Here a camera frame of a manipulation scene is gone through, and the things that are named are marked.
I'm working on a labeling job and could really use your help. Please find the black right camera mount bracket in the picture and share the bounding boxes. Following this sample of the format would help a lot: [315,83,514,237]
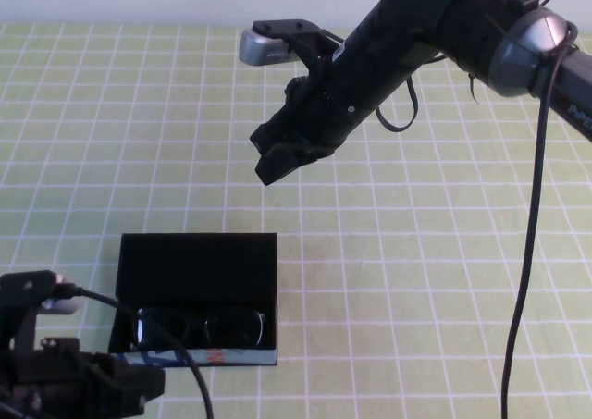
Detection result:
[253,18,346,76]

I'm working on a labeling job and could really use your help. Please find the black camera cable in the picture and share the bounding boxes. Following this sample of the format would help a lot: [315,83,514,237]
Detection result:
[54,281,216,419]
[375,0,581,419]

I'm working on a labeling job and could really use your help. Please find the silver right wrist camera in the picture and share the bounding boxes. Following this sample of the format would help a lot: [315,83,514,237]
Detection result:
[239,26,302,68]

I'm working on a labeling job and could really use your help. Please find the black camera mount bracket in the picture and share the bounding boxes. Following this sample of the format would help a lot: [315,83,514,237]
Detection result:
[253,18,346,76]
[0,269,56,361]

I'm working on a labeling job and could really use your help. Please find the black left camera cable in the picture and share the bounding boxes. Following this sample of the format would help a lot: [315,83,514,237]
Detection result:
[54,281,216,419]

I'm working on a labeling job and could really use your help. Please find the green checkered tablecloth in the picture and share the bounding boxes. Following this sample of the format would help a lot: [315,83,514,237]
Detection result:
[0,20,592,419]

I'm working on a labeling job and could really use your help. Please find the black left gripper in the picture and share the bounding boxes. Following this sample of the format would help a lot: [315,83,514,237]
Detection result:
[0,337,167,419]

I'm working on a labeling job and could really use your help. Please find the black left camera mount bracket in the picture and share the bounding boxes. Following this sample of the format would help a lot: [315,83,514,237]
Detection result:
[0,269,56,361]

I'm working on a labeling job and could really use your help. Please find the black framed glasses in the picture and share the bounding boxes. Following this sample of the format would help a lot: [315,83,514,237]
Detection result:
[130,304,268,351]

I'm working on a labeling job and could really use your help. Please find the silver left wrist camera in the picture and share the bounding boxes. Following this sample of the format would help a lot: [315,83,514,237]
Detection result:
[38,272,88,315]

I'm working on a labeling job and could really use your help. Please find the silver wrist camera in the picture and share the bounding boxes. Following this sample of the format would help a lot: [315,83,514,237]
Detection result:
[38,272,88,315]
[239,26,302,68]

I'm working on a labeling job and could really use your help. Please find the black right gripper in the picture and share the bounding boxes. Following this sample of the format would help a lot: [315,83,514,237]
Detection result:
[249,19,409,188]

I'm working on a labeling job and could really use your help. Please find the black glasses case printed side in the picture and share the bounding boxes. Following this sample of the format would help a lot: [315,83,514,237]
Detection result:
[106,232,280,367]

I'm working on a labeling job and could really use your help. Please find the black right camera cable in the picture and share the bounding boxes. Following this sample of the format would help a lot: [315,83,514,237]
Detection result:
[375,0,581,419]

